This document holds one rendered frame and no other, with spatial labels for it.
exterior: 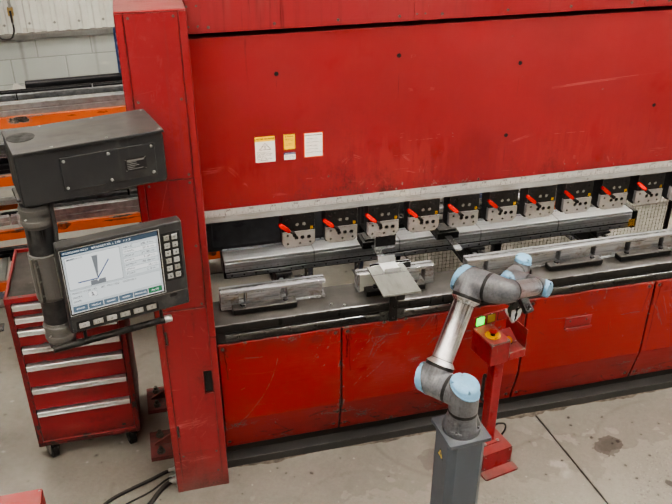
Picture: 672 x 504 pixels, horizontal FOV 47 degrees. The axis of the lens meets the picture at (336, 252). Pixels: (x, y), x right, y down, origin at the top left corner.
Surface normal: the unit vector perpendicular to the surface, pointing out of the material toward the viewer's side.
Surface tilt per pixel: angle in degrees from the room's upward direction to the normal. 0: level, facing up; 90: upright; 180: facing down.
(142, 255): 90
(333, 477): 0
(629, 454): 0
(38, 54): 90
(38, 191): 90
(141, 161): 90
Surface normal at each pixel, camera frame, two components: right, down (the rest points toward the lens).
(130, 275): 0.48, 0.43
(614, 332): 0.25, 0.48
